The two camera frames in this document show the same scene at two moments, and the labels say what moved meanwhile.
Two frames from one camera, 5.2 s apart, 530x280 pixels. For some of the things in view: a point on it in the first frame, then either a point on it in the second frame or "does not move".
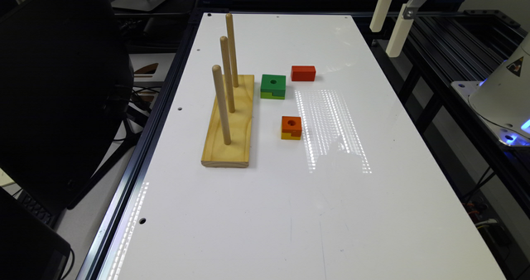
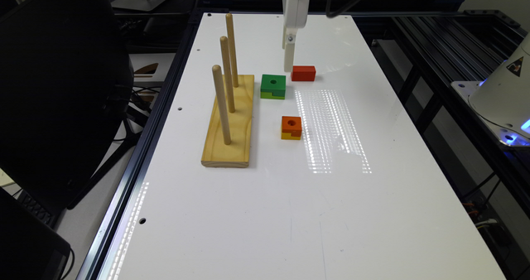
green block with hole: (273, 83) does not move
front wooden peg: (220, 94) does not move
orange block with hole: (291, 124) does not move
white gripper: (409, 11) to (296, 4)
